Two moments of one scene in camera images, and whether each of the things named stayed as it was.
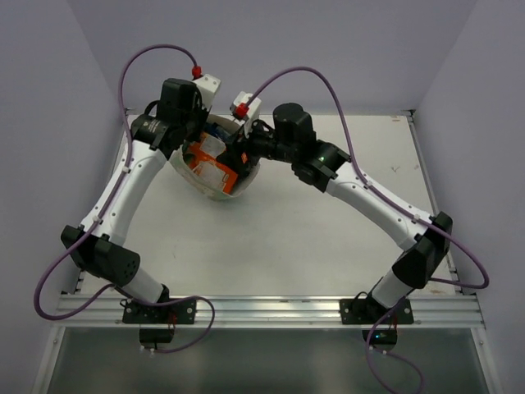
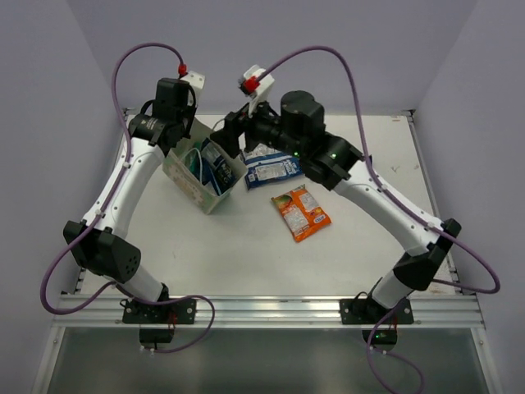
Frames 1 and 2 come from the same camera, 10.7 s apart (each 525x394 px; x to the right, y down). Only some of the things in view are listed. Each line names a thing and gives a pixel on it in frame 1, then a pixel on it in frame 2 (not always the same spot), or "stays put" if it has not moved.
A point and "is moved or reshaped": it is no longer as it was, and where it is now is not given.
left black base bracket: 181,312 stays put
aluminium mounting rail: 431,311 stays put
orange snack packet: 205,166 to 302,213
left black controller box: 155,335 stays put
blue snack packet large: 218,130 is moved or reshaped
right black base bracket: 363,310 stays put
